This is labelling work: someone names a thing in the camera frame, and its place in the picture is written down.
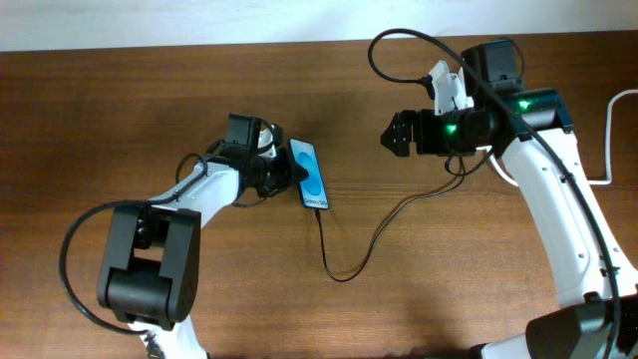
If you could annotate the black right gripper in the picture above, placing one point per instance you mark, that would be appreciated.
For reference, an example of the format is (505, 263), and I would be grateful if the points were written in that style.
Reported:
(423, 120)

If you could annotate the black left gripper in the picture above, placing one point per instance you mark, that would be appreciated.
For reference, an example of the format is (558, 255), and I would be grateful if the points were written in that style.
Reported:
(291, 173)

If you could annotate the blue Samsung Galaxy smartphone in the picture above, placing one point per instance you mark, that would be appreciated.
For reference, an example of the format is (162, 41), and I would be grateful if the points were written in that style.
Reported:
(312, 189)

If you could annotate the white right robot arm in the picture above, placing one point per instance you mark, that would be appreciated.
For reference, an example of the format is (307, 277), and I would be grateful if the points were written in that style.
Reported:
(486, 104)

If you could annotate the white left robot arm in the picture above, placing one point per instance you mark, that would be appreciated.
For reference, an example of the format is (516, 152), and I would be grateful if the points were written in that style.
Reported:
(149, 274)

